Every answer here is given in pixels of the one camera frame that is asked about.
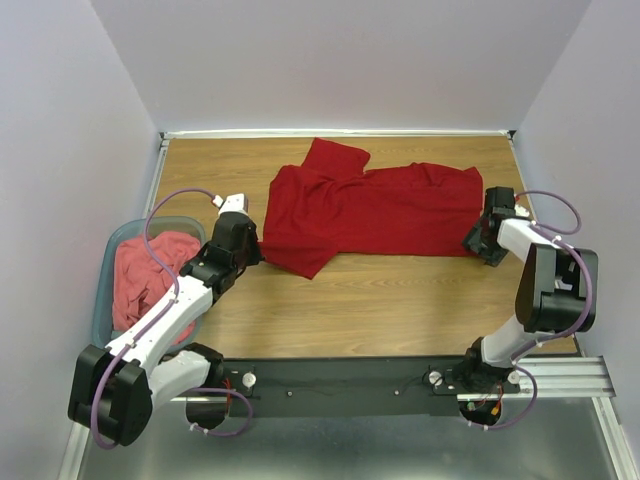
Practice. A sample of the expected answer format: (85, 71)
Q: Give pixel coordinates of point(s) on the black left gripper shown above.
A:
(256, 255)

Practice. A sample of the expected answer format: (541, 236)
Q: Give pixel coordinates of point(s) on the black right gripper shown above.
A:
(493, 257)

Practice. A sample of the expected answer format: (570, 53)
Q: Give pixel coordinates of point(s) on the dark red t-shirt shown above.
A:
(332, 203)

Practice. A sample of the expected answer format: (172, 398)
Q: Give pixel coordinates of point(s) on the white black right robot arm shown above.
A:
(557, 293)

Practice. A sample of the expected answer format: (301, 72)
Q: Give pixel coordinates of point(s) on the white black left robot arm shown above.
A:
(116, 389)

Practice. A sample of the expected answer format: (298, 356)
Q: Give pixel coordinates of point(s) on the clear blue plastic bin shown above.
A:
(103, 331)

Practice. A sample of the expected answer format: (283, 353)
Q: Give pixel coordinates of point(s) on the pink t-shirt in bin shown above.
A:
(139, 281)

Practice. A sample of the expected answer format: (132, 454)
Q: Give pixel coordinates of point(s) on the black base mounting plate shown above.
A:
(346, 387)

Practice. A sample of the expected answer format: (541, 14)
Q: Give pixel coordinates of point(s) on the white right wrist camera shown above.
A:
(522, 212)

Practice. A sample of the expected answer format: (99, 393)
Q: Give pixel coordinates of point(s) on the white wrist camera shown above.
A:
(522, 212)
(236, 203)

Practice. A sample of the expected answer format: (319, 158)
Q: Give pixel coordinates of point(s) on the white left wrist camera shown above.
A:
(236, 203)

